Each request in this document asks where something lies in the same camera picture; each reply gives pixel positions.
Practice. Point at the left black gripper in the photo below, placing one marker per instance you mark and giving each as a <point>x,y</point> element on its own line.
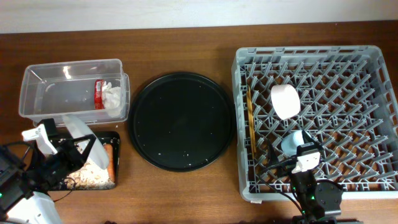
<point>68,150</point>

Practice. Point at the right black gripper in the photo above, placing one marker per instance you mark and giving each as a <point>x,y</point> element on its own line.
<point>273,158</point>

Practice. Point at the white plate with food scraps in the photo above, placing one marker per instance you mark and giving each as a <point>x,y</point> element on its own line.
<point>77,128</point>

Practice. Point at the orange carrot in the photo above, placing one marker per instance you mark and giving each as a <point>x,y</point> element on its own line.
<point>110,168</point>

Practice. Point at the light blue plastic cup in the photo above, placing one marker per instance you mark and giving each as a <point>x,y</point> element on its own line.
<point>296,143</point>

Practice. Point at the red snack wrapper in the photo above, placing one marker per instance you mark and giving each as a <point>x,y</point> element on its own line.
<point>98,101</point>

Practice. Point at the white tissue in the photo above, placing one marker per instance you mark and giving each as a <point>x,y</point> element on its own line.
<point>111,96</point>

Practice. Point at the wooden chopstick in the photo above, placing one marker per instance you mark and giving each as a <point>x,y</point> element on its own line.
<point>248,118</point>
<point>251,121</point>

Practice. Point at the pink bowl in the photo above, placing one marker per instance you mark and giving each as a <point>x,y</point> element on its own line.
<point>285,101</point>

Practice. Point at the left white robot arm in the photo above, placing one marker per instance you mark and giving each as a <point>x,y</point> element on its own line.
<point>24,193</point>

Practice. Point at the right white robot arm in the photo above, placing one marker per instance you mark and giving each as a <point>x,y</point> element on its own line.
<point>318,200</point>

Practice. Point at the grey dishwasher rack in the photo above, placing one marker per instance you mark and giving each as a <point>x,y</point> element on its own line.
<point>347,103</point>

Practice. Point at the black rectangular tray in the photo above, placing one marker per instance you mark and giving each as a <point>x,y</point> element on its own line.
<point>110,137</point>

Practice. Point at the pile of food scraps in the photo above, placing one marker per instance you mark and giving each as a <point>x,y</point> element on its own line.
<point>89,177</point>

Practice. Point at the clear plastic bin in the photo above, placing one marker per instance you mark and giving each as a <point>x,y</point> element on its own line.
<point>54,90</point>

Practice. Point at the round black tray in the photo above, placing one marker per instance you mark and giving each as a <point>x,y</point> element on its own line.
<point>181,122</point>

